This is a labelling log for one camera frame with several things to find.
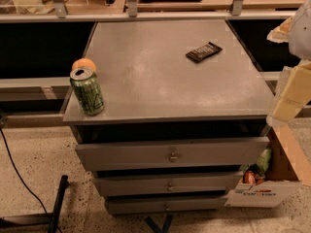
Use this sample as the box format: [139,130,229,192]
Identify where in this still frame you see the metal shelf rail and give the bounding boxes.
[0,9,295,23]

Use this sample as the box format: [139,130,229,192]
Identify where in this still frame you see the orange snack packet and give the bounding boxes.
[243,171,256,184]

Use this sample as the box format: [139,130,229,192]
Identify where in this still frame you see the bottom grey drawer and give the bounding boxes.
[105,196,226,215]

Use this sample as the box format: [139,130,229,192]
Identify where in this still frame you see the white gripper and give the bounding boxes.
[266,0,311,121]

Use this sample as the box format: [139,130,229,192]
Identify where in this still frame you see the black floor cable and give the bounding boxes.
[0,126,64,233]

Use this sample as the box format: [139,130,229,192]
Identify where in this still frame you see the grey drawer cabinet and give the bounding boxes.
[64,20,273,203]

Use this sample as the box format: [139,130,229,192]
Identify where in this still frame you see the cardboard box of snacks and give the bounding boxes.
[225,125,311,208]

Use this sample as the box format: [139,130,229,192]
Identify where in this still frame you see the middle grey drawer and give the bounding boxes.
[94,171,242,197]

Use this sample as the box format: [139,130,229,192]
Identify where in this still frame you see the orange fruit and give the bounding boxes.
[72,58,96,71]

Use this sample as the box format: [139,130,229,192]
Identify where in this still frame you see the black rxbar chocolate wrapper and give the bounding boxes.
[186,42,223,63]

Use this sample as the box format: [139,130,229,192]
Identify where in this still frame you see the green chip bag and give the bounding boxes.
[256,148,272,175]

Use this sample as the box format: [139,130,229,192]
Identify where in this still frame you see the top grey drawer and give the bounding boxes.
[76,137,269,171]

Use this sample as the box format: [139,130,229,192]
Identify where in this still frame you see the green soda can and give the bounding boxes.
[70,66,104,116]

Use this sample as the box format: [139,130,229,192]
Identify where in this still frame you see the black metal stand leg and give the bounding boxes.
[0,175,69,233]

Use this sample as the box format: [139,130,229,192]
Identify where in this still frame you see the grey drawer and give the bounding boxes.
[76,137,269,171]
[94,171,242,197]
[105,196,226,215]

